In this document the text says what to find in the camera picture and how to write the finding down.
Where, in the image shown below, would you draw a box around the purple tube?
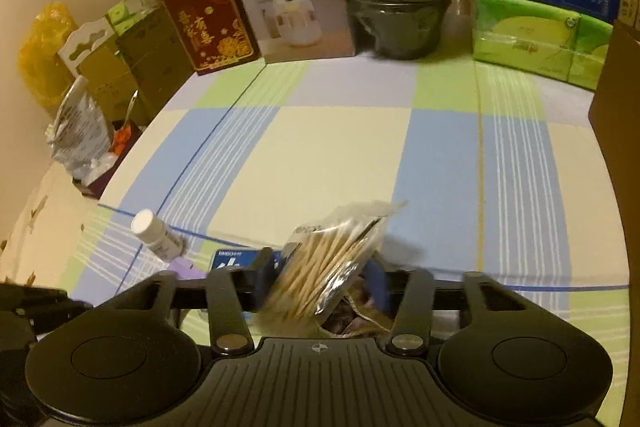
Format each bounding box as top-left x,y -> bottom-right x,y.
167,257 -> 206,281

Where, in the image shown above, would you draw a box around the brown velvet scrunchie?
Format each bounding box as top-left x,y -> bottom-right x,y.
320,277 -> 393,338

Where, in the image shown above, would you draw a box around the small white pill bottle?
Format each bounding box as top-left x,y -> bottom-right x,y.
130,209 -> 184,263

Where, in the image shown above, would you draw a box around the cotton swab bag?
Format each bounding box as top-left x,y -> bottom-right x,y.
255,200 -> 404,337

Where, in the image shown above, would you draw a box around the blue label floss box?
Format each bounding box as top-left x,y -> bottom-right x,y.
209,248 -> 259,270

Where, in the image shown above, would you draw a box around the checkered tablecloth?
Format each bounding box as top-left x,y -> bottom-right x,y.
54,13 -> 640,427

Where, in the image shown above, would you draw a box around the crumpled plastic bag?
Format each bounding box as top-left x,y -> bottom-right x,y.
46,76 -> 115,184

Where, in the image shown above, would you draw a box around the yellow plastic bag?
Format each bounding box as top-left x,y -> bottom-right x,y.
17,2 -> 78,118

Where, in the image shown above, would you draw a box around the brown cardboard boxes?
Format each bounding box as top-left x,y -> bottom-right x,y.
58,5 -> 193,127

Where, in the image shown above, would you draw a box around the brown cardboard storage box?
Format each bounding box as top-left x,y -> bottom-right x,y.
588,18 -> 640,258

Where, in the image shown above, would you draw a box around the red greeting card box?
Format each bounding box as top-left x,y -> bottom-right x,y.
162,0 -> 259,75

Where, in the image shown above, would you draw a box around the green tissue pack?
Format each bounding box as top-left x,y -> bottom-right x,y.
473,0 -> 613,91

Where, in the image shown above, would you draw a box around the green tissue packs pile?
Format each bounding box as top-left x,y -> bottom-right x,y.
106,0 -> 157,36

